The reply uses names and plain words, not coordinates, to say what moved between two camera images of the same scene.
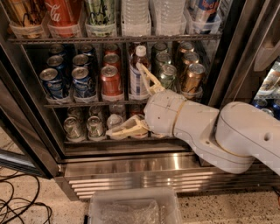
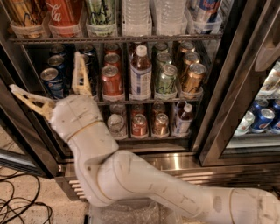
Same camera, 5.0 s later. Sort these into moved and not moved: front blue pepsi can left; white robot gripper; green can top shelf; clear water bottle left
Moved: white robot gripper
Not moved: green can top shelf; clear water bottle left; front blue pepsi can left
